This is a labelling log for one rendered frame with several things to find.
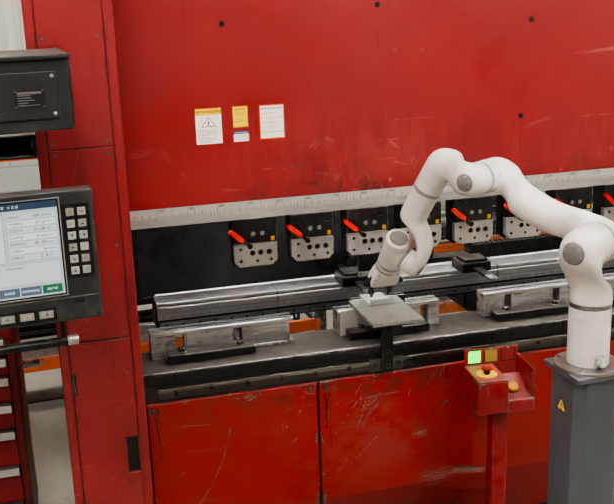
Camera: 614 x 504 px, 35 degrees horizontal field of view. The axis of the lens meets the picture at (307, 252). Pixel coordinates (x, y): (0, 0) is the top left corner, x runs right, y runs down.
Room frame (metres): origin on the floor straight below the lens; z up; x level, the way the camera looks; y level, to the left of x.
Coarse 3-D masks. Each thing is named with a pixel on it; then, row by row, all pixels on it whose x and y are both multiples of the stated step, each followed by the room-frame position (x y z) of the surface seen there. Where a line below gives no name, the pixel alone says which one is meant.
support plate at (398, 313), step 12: (360, 300) 3.27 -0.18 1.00; (396, 300) 3.26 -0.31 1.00; (360, 312) 3.15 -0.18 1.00; (372, 312) 3.14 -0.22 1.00; (384, 312) 3.14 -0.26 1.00; (396, 312) 3.13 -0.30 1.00; (408, 312) 3.13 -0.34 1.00; (372, 324) 3.03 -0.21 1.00; (384, 324) 3.03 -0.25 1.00; (396, 324) 3.04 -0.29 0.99
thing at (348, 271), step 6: (336, 270) 3.57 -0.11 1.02; (342, 270) 3.53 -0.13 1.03; (348, 270) 3.53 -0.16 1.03; (354, 270) 3.53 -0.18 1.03; (336, 276) 3.55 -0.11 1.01; (342, 276) 3.49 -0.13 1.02; (348, 276) 3.49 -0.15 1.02; (354, 276) 3.49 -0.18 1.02; (366, 276) 3.50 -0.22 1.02; (342, 282) 3.48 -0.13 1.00; (348, 282) 3.48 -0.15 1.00; (354, 282) 3.47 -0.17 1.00; (360, 282) 3.47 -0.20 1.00; (360, 288) 3.41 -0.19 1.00; (366, 288) 3.39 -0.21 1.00
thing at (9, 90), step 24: (48, 48) 2.73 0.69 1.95; (0, 72) 2.46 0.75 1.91; (24, 72) 2.48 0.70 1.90; (48, 72) 2.50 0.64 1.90; (0, 96) 2.46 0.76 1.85; (24, 96) 2.48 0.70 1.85; (48, 96) 2.50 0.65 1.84; (72, 96) 2.53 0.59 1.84; (0, 120) 2.46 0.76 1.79; (24, 120) 2.48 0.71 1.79; (48, 120) 2.50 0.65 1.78; (72, 120) 2.52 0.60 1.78
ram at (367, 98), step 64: (128, 0) 3.07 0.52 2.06; (192, 0) 3.12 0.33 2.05; (256, 0) 3.17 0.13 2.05; (320, 0) 3.23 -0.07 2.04; (384, 0) 3.28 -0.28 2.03; (448, 0) 3.34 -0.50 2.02; (512, 0) 3.40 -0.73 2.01; (576, 0) 3.46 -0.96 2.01; (128, 64) 3.07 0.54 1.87; (192, 64) 3.12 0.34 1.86; (256, 64) 3.17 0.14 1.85; (320, 64) 3.23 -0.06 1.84; (384, 64) 3.28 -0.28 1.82; (448, 64) 3.34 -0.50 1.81; (512, 64) 3.40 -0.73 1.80; (576, 64) 3.47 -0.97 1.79; (128, 128) 3.06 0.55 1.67; (192, 128) 3.11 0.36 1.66; (256, 128) 3.17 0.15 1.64; (320, 128) 3.22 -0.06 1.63; (384, 128) 3.28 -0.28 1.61; (448, 128) 3.34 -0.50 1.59; (512, 128) 3.41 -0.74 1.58; (576, 128) 3.47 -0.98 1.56; (128, 192) 3.06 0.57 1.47; (192, 192) 3.11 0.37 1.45; (256, 192) 3.17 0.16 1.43; (320, 192) 3.22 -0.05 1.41; (448, 192) 3.34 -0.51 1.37
